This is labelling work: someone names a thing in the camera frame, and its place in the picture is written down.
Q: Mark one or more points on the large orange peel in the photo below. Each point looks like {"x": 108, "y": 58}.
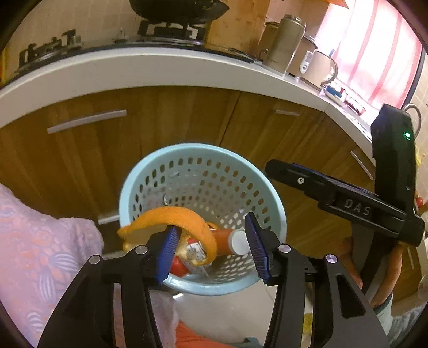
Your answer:
{"x": 187, "y": 216}

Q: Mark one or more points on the black wok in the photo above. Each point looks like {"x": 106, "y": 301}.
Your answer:
{"x": 177, "y": 8}

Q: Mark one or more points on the medium wooden cabinet door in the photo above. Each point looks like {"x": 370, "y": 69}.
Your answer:
{"x": 267, "y": 134}

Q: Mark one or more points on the red container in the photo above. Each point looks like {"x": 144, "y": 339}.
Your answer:
{"x": 354, "y": 103}

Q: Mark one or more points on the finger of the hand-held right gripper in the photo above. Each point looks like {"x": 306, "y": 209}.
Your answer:
{"x": 294, "y": 175}

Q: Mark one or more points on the light blue plastic basket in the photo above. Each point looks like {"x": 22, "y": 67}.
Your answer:
{"x": 207, "y": 180}

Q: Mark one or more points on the orange bottle white cap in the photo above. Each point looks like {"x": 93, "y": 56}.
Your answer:
{"x": 222, "y": 239}

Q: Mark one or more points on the orange cloth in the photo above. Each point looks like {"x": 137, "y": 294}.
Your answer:
{"x": 194, "y": 336}

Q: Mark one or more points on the black glass gas stove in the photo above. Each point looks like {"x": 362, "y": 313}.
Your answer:
{"x": 100, "y": 47}

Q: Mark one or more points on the red white packet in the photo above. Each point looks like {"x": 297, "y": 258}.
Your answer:
{"x": 194, "y": 254}

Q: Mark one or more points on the person's right hand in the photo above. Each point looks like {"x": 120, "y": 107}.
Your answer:
{"x": 346, "y": 257}

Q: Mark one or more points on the steel thermos flask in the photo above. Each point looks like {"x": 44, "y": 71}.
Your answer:
{"x": 284, "y": 43}

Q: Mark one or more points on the corner wooden cabinet door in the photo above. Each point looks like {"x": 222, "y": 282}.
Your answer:
{"x": 344, "y": 147}

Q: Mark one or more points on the wooden cutting board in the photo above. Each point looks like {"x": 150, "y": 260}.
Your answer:
{"x": 234, "y": 26}

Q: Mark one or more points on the pink floral blanket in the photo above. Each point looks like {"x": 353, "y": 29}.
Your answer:
{"x": 40, "y": 267}

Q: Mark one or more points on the wide wooden cabinet door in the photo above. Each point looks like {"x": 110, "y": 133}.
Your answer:
{"x": 67, "y": 160}

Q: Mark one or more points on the pink window curtain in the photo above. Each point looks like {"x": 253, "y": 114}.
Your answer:
{"x": 374, "y": 50}

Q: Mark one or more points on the cream electric kettle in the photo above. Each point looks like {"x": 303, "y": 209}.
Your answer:
{"x": 317, "y": 68}

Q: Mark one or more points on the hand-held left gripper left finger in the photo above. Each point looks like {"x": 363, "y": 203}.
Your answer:
{"x": 167, "y": 254}

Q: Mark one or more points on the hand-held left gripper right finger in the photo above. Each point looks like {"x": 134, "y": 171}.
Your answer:
{"x": 257, "y": 247}

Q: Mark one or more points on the blue dish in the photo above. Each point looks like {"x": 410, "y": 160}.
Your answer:
{"x": 334, "y": 91}

